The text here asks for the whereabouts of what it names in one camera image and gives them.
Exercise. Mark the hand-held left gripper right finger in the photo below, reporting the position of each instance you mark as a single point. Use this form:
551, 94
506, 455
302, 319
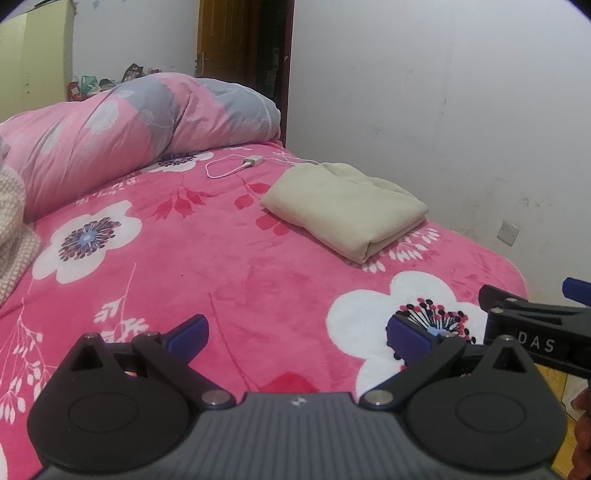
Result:
406, 337

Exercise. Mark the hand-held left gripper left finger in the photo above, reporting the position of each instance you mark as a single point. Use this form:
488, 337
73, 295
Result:
189, 334

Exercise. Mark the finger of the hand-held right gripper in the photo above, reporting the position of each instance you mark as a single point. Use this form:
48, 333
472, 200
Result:
508, 307
577, 293

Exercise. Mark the beige zip jacket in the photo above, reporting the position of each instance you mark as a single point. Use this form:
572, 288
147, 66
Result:
341, 207

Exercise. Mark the person's right hand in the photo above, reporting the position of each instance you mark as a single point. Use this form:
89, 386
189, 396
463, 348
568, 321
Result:
585, 401

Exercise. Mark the pink floral blanket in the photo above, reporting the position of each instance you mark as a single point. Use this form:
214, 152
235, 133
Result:
207, 258

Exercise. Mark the houndstooth knit sweater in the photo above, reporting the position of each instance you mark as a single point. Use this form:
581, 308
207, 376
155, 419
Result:
14, 230

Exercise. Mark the pink grey floral duvet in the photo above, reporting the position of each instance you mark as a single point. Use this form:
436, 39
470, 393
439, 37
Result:
115, 134

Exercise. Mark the pile of snack packets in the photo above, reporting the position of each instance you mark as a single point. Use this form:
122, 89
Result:
106, 83

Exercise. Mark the wooden door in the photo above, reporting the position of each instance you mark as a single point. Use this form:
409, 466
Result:
231, 46

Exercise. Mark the yellow-green wardrobe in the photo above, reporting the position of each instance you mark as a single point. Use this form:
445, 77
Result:
32, 60

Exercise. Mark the white wall socket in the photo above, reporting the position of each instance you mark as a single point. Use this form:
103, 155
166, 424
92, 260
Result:
508, 233

